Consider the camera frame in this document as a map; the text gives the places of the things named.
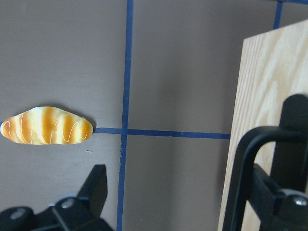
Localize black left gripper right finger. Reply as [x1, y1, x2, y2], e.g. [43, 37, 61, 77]
[248, 164, 308, 231]

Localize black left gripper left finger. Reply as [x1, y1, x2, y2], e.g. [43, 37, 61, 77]
[0, 165, 113, 231]

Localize light wooden drawer cabinet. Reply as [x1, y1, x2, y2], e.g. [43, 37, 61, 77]
[218, 21, 308, 230]

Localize toy bread loaf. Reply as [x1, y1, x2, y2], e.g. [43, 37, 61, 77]
[0, 106, 93, 145]

